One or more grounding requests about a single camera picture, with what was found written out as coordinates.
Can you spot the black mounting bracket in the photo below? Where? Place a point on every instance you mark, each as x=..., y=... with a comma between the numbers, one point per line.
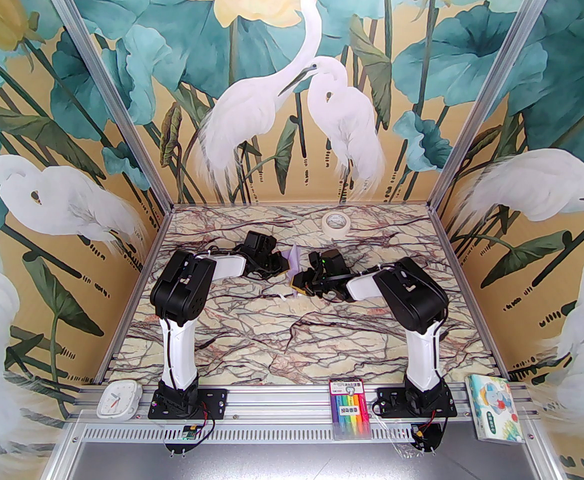
x=432, y=445

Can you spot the aluminium frame post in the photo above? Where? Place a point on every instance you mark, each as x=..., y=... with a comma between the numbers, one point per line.
x=111, y=88
x=490, y=88

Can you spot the small green circuit board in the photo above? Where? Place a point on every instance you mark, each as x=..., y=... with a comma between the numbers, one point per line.
x=189, y=433

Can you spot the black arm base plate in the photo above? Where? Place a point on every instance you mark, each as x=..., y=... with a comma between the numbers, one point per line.
x=387, y=400
x=216, y=398

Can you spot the lilac paper sheet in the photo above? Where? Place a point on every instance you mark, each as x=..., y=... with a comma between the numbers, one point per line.
x=294, y=257

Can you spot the aluminium table side rail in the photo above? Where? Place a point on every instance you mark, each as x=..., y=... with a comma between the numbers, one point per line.
x=154, y=248
x=447, y=248

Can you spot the white square alarm clock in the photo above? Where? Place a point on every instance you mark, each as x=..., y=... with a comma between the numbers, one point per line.
x=119, y=400

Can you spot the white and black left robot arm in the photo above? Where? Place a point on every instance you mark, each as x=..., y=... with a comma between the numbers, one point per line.
x=179, y=358

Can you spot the yellow power connector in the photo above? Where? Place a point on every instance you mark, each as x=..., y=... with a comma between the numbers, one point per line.
x=421, y=434

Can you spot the white masking tape roll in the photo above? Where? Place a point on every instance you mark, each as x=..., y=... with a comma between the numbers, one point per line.
x=336, y=231

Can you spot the aluminium frame rail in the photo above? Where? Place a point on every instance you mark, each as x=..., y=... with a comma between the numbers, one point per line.
x=281, y=400

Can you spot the cartoon printed tissue pack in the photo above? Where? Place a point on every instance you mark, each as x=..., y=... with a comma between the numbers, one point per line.
x=494, y=410

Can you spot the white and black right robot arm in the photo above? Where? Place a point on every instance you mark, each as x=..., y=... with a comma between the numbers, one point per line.
x=422, y=363

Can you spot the coloured marker pen pack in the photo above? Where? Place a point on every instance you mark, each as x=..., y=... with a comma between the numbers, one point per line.
x=351, y=410

